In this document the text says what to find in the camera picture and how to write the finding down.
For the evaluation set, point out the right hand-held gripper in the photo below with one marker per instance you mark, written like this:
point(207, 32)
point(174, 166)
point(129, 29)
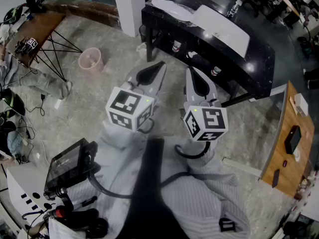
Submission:
point(209, 121)

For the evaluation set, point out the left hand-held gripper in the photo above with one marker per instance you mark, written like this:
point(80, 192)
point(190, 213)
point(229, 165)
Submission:
point(129, 108)

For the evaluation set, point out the person's left forearm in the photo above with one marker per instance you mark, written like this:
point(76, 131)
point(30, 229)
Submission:
point(117, 138)

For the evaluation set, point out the person's right forearm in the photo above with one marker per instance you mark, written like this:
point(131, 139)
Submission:
point(197, 162)

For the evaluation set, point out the red label can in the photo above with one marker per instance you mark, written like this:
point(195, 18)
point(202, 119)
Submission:
point(215, 71)
point(176, 46)

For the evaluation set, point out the black marble table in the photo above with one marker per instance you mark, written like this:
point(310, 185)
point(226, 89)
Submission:
point(251, 66)

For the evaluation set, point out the pink plastic bucket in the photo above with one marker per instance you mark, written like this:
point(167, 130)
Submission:
point(91, 61)

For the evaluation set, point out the white rectangular basin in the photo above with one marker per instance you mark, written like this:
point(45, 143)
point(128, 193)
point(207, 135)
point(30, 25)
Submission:
point(224, 31)

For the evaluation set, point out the white pillar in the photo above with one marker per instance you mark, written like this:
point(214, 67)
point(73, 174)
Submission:
point(128, 9)

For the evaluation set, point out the chrome faucet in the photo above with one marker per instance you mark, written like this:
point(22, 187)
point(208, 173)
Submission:
point(235, 7)

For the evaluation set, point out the beige wooden strip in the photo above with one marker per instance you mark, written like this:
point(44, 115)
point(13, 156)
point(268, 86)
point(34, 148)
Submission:
point(293, 104)

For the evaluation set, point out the brown wooden beam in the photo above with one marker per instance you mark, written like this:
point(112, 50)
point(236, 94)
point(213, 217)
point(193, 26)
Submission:
point(82, 9)

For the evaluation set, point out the small white box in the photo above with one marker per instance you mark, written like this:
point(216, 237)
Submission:
point(301, 104)

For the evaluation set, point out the black box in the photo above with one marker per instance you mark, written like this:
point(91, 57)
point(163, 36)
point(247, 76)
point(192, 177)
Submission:
point(292, 139)

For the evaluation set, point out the person's white striped coat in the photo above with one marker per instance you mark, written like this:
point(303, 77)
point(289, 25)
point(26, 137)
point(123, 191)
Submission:
point(204, 195)

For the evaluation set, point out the small red object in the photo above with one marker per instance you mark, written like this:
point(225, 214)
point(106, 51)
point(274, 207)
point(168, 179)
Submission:
point(284, 163)

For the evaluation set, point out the dark flat phone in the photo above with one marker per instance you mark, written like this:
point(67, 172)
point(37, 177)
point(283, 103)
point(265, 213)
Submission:
point(275, 178)

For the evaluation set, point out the wooden desk with metal rim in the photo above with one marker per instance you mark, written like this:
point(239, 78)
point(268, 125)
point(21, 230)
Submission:
point(286, 168)

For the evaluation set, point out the spare hand-held gripper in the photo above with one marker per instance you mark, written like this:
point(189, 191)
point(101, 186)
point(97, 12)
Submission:
point(26, 45)

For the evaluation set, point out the black and green helmet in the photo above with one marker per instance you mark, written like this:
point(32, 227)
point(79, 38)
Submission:
point(12, 15)
point(11, 103)

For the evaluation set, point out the white cabinet with slots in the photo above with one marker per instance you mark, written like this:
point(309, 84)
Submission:
point(20, 185)

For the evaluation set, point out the black monitor on mount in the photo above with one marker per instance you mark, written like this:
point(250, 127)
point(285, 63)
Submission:
point(67, 165)

